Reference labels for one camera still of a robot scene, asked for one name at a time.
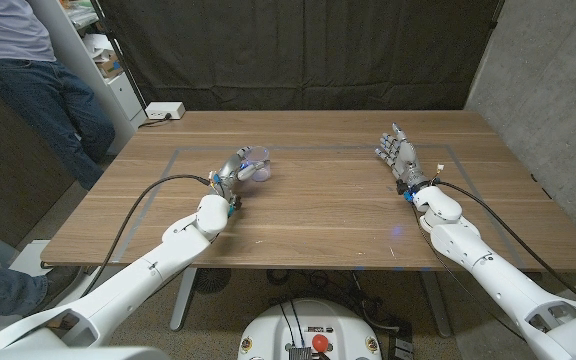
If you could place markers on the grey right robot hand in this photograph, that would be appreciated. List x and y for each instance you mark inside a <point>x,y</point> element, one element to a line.
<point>403,157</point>

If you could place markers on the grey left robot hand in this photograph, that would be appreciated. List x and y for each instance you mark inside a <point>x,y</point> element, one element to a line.
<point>230,172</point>

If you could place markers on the clear plastic measuring cup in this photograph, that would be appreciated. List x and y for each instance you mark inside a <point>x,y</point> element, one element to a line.
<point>260,167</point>

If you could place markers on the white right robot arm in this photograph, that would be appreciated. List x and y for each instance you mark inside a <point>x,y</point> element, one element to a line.
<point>510,280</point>

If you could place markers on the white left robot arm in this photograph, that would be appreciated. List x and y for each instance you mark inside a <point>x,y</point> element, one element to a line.
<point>138,280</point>

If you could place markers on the white power strip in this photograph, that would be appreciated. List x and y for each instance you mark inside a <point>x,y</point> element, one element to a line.
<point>165,110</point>

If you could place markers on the black round fan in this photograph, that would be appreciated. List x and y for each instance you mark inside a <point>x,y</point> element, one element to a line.
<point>212,279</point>

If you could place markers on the grey table leg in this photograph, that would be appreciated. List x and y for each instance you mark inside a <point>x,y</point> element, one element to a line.
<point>436,302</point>
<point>183,299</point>

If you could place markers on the black backdrop curtain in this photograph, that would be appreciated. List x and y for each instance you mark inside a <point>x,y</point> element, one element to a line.
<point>298,52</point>

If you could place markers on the black backdrop stand pole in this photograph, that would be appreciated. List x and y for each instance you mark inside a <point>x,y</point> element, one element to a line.
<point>120,55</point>

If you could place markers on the cardboard box with blue tape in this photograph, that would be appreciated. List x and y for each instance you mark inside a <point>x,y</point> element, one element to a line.
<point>110,65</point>

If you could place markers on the white shelf cabinet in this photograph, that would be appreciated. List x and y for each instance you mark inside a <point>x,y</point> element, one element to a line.
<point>103,60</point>

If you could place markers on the white robot torso base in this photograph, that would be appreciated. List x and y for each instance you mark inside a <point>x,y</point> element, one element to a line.
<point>309,330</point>

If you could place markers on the black power adapter brick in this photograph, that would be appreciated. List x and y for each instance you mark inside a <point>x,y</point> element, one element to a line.
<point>401,342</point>

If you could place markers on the red emergency stop button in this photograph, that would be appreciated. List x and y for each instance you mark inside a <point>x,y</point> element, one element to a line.
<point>320,342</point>

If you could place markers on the standing person in jeans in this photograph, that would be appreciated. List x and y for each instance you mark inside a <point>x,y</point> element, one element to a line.
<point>33,75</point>

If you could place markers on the seated person in jeans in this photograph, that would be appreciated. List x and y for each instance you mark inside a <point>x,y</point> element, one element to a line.
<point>3,292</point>

